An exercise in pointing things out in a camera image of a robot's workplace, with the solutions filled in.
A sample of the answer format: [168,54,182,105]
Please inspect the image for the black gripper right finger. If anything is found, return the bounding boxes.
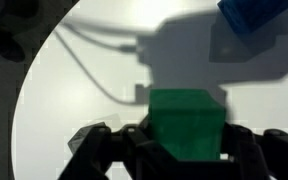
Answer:
[219,122,288,180]

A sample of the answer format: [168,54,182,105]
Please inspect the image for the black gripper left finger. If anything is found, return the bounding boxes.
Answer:
[57,114,172,180]

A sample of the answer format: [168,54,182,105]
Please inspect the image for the green block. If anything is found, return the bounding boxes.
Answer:
[148,87,227,162]

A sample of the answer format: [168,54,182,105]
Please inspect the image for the blue block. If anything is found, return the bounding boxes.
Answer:
[216,0,288,36]

